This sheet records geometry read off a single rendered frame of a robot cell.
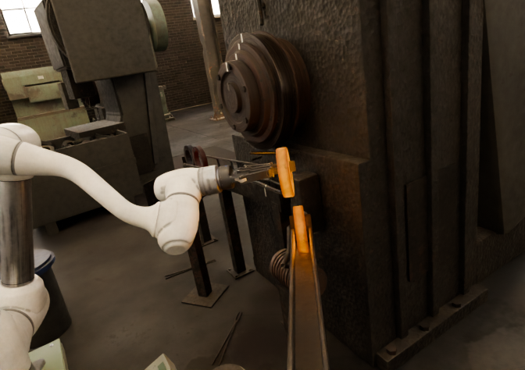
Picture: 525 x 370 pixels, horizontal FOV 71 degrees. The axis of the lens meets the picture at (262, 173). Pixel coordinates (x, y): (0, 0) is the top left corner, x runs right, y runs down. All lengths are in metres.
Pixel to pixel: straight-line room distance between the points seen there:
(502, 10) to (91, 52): 3.27
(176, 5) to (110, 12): 8.20
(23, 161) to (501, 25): 1.75
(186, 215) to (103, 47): 3.08
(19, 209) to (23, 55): 10.03
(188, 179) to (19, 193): 0.57
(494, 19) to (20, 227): 1.87
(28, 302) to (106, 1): 3.08
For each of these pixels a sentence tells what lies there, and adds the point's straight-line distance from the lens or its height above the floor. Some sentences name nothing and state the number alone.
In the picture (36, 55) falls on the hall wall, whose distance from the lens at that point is 11.38.
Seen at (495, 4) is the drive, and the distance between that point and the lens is 1.78.
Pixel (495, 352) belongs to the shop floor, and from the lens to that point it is 1.89.
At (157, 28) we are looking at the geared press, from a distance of 9.58.
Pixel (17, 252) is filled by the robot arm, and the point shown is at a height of 0.76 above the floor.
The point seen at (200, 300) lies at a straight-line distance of 2.23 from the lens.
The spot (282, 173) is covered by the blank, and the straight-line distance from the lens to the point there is 1.07.
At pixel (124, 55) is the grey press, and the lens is 4.05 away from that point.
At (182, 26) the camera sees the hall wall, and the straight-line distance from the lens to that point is 12.14.
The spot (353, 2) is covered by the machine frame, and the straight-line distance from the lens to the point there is 1.26.
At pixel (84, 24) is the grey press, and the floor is 1.76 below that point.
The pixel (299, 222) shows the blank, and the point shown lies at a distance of 1.15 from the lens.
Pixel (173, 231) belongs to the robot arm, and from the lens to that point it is 1.04.
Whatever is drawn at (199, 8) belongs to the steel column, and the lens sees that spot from 8.59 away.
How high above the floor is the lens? 1.26
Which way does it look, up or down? 18 degrees down
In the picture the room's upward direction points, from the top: 9 degrees counter-clockwise
